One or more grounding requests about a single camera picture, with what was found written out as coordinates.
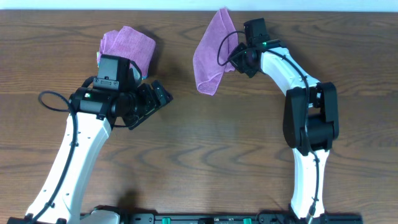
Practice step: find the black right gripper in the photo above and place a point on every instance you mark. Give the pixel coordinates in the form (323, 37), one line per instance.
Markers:
(234, 58)

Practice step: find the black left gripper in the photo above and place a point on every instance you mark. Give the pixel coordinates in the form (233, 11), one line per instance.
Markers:
(137, 116)

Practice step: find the purple microfiber cloth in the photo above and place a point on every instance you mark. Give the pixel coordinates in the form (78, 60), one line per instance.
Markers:
(217, 43)

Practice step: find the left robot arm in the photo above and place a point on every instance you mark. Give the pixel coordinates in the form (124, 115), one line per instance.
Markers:
(60, 198)

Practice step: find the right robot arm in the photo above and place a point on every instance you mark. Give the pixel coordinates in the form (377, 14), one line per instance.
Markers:
(310, 121)

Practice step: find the folded blue cloth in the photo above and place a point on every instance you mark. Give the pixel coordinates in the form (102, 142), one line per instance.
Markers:
(145, 76)

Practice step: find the folded purple cloth on stack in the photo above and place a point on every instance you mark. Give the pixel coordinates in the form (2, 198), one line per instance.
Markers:
(128, 43)

